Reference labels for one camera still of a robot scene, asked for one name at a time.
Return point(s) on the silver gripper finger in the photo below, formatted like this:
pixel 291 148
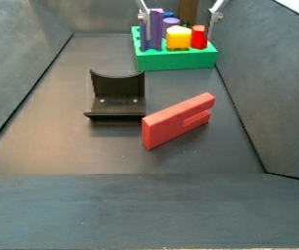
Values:
pixel 144 16
pixel 215 14

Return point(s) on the red double-square block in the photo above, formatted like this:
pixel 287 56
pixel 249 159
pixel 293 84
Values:
pixel 176 120

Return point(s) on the green shape-sorter board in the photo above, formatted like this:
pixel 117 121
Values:
pixel 153 60

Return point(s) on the blue cylinder block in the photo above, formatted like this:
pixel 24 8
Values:
pixel 168 14

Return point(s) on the purple cylinder block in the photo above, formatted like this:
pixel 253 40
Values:
pixel 169 22

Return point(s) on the brown rounded block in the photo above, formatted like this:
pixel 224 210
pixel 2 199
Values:
pixel 188 11

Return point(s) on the red hexagon block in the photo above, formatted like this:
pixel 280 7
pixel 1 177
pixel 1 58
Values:
pixel 199 41

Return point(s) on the tall purple arch block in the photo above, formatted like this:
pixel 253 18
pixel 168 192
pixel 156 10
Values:
pixel 156 31

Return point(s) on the black curved holder stand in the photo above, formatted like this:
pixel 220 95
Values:
pixel 119 96

